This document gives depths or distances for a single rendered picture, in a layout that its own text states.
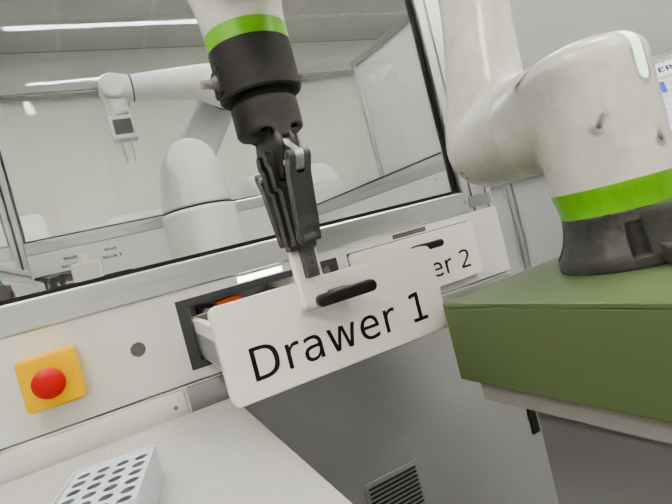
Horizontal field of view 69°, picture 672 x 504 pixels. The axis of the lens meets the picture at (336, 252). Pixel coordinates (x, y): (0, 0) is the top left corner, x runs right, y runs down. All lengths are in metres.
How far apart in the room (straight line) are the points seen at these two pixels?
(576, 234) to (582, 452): 0.25
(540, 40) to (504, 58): 1.67
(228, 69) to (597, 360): 0.45
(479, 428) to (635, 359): 0.67
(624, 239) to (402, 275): 0.24
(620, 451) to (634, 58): 0.41
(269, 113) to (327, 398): 0.55
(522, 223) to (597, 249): 1.96
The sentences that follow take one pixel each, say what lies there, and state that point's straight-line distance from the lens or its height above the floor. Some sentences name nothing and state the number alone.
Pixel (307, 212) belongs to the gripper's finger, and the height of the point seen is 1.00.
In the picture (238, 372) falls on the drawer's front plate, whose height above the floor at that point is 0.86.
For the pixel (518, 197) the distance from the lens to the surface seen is 2.52.
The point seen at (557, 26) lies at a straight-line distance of 2.36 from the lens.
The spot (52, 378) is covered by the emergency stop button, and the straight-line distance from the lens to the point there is 0.75.
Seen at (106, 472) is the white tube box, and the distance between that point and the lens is 0.59.
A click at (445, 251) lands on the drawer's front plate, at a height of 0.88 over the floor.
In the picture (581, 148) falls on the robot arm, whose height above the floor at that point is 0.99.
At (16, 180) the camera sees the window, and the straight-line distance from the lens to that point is 0.85.
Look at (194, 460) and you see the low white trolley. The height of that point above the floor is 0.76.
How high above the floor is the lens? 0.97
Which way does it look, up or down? 2 degrees down
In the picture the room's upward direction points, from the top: 14 degrees counter-clockwise
